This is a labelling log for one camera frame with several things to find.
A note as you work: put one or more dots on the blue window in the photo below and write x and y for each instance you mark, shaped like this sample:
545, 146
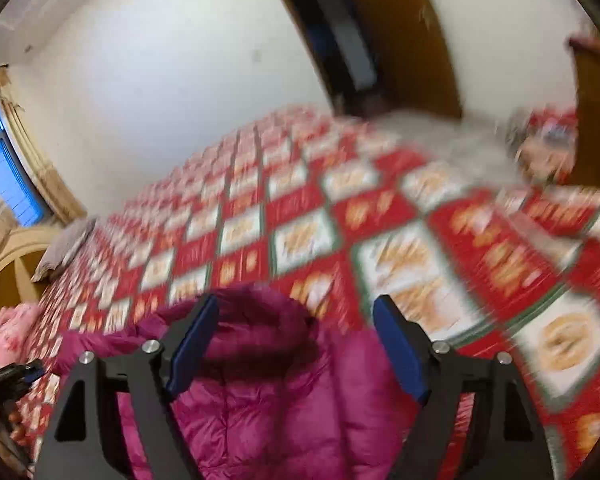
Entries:
16, 189

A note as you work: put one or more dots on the brown wooden door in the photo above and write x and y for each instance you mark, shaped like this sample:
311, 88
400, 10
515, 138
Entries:
413, 58

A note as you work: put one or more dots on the red patterned bedspread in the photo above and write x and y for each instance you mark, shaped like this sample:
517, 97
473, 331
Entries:
334, 213

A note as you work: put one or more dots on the brown wooden dresser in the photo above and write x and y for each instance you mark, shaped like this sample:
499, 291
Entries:
586, 57

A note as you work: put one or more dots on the clothes pile on floor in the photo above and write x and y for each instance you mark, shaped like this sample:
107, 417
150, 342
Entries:
543, 142

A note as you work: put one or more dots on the dark door frame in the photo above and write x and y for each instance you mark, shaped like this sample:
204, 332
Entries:
341, 52

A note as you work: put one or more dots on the beige right curtain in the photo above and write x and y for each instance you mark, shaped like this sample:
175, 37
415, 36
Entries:
38, 167

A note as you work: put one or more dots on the magenta puffer jacket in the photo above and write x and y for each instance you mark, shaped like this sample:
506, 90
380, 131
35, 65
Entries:
239, 383

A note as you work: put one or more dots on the beige wooden headboard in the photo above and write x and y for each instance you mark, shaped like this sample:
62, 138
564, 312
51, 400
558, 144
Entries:
19, 257

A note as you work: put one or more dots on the striped grey pillow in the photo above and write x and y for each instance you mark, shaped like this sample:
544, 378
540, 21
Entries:
63, 249

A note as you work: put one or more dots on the pink folded blanket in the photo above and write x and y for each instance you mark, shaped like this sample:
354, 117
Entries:
15, 327

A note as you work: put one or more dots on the person's left hand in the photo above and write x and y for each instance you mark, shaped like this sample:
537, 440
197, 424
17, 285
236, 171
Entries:
19, 432

